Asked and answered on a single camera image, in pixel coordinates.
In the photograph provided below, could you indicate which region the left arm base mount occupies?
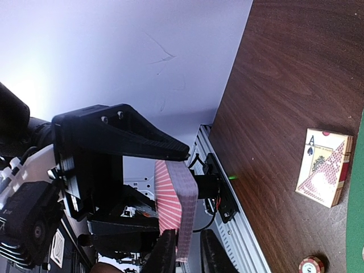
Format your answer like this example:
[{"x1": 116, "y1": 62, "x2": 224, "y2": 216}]
[{"x1": 188, "y1": 153, "x2": 239, "y2": 224}]

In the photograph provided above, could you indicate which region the red-backed card stack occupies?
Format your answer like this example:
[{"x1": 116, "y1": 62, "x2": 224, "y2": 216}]
[{"x1": 154, "y1": 160, "x2": 198, "y2": 263}]

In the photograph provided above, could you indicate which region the aluminium front rail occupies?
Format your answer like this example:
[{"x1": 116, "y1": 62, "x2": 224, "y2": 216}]
[{"x1": 187, "y1": 125, "x2": 271, "y2": 272}]

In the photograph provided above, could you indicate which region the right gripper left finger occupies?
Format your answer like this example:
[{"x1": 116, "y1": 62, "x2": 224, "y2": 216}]
[{"x1": 140, "y1": 230, "x2": 176, "y2": 273}]

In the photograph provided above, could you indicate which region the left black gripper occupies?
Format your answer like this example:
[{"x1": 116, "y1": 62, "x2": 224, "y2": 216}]
[{"x1": 52, "y1": 104, "x2": 189, "y2": 235}]

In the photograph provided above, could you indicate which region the red tan chip stack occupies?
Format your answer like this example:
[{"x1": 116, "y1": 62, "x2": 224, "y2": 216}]
[{"x1": 299, "y1": 256, "x2": 325, "y2": 273}]

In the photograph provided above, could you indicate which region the round green poker mat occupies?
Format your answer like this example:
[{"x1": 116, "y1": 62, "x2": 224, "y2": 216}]
[{"x1": 346, "y1": 121, "x2": 364, "y2": 273}]

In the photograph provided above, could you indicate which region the red-backed playing card deck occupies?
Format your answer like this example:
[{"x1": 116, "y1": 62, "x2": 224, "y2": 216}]
[{"x1": 295, "y1": 129, "x2": 354, "y2": 208}]

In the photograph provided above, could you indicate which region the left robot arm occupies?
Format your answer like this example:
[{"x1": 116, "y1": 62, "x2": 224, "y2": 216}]
[{"x1": 1, "y1": 86, "x2": 189, "y2": 221}]

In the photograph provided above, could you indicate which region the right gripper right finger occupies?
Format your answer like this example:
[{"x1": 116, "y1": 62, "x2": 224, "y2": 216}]
[{"x1": 200, "y1": 229, "x2": 239, "y2": 273}]

